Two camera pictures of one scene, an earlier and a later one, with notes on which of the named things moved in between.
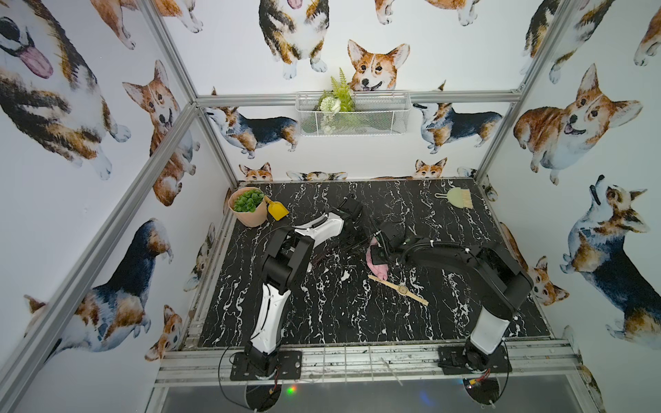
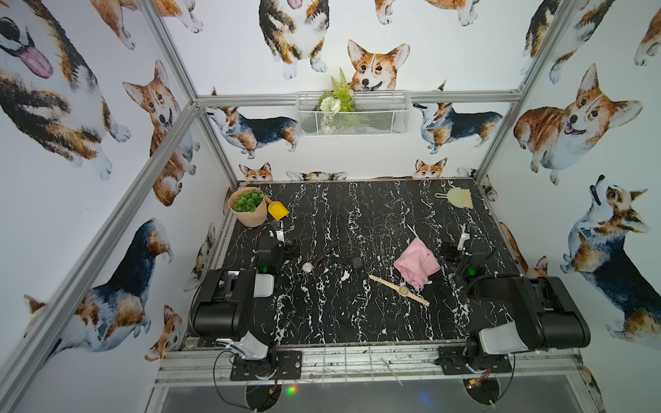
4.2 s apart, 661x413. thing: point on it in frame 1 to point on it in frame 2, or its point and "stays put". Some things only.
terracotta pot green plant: x=249 y=206 stays put
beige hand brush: x=458 y=197 stays put
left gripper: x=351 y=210 to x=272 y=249
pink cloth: x=380 y=271 to x=416 y=262
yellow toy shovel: x=276 y=209 stays put
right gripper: x=374 y=252 to x=454 y=248
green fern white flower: x=340 y=99 stays put
